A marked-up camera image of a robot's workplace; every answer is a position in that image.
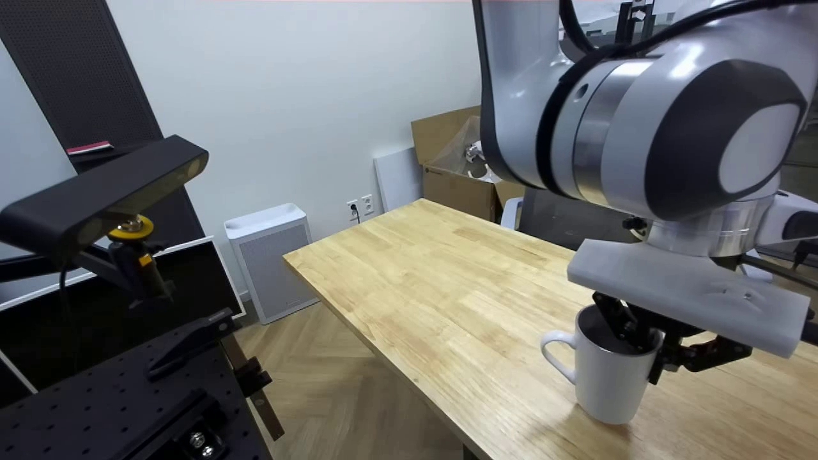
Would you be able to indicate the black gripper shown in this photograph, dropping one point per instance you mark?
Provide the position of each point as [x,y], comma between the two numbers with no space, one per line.
[674,352]

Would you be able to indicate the white ceramic mug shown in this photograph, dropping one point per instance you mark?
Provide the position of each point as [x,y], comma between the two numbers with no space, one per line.
[609,375]

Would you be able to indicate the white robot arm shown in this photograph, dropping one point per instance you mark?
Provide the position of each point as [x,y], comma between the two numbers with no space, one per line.
[690,131]

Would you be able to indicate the cardboard box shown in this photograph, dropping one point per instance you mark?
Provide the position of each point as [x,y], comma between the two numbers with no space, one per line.
[453,172]

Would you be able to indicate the white air purifier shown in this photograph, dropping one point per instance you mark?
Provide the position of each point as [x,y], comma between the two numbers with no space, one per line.
[260,243]

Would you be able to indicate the black perforated breadboard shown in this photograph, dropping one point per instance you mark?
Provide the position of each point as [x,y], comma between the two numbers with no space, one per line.
[167,400]

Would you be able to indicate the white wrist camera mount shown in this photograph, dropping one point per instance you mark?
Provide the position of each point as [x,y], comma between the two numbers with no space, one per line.
[696,293]

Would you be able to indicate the black stereo camera bar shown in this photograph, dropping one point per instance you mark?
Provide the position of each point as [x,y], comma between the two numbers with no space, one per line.
[70,216]

